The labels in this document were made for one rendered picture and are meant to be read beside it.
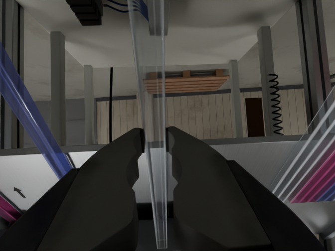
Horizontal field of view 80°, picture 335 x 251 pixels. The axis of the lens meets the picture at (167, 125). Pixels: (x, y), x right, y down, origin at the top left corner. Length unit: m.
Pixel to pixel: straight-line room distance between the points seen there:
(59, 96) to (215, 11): 0.50
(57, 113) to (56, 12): 0.27
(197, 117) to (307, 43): 3.56
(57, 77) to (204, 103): 3.64
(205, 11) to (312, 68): 0.31
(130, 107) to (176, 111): 0.95
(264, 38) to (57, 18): 0.61
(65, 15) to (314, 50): 0.64
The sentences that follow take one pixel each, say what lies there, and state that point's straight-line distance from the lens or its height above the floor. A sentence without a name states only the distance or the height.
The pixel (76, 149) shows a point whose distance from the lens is 0.25.
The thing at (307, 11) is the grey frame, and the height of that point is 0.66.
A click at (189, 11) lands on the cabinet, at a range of 0.63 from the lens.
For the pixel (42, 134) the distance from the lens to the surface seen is 0.22.
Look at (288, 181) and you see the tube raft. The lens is 0.33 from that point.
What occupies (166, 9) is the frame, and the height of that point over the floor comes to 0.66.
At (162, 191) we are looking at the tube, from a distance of 0.18.
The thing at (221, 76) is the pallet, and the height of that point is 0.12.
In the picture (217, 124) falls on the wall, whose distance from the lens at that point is 4.13.
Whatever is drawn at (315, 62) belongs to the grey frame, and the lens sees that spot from 0.62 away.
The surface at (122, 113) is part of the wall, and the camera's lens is 4.27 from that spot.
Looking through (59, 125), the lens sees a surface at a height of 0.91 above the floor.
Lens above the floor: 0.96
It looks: 4 degrees down
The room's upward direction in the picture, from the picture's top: 177 degrees clockwise
